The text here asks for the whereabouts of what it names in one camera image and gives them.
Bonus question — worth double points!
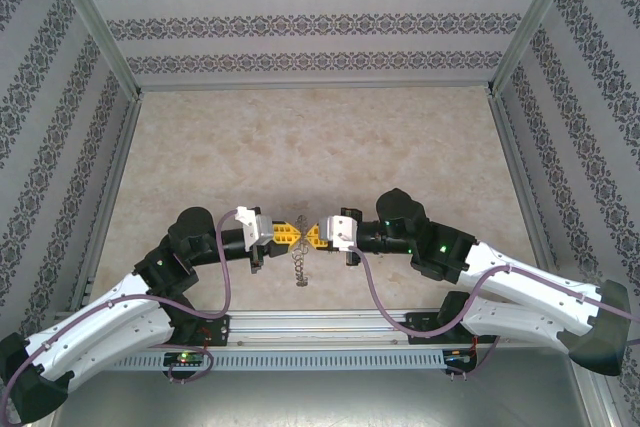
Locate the metal keyring with small rings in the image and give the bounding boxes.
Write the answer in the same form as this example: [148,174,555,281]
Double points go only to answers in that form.
[289,214,314,289]

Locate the grey metal base sheet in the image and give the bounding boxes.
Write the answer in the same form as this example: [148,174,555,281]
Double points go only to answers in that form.
[49,369,614,427]

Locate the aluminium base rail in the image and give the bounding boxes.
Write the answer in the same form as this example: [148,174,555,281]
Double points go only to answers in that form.
[227,310,410,347]

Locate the aluminium frame floor rail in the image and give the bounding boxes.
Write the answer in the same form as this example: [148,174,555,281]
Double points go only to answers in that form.
[485,91,562,281]
[138,79,492,94]
[69,94,146,311]

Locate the grey slotted cable duct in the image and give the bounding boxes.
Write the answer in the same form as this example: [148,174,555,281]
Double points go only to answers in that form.
[107,349,484,372]

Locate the aluminium frame post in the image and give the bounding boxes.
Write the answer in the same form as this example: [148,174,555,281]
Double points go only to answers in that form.
[485,0,585,98]
[40,0,146,99]

